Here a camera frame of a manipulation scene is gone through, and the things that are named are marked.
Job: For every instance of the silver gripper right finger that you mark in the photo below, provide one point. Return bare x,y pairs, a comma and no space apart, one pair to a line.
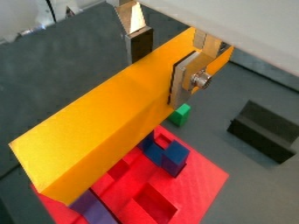
189,73

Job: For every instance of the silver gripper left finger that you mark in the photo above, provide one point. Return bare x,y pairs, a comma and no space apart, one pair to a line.
138,33

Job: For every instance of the red slotted base board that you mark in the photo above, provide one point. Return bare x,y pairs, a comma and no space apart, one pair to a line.
142,195

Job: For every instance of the green arch-shaped block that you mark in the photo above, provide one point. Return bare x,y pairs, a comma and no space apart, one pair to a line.
178,116

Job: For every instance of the dark blue U-shaped block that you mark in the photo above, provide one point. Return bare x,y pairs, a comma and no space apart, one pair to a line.
169,158

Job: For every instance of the purple U-shaped block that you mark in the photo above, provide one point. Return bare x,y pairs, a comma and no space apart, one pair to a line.
90,209

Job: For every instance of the black angled bracket holder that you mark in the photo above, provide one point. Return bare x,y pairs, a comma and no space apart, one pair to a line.
269,133

